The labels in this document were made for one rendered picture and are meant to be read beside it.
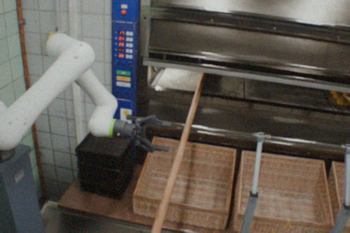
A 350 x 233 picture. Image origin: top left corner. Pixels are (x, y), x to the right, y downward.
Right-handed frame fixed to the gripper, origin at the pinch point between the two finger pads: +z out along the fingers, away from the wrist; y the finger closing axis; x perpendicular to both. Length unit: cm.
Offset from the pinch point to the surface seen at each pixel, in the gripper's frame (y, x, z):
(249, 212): 34, 6, 45
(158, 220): -1, 56, 8
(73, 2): -51, -52, -73
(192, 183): 60, -42, 12
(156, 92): 2, -54, -18
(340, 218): 30, 6, 92
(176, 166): -1.7, 24.4, 8.7
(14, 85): 5, -40, -114
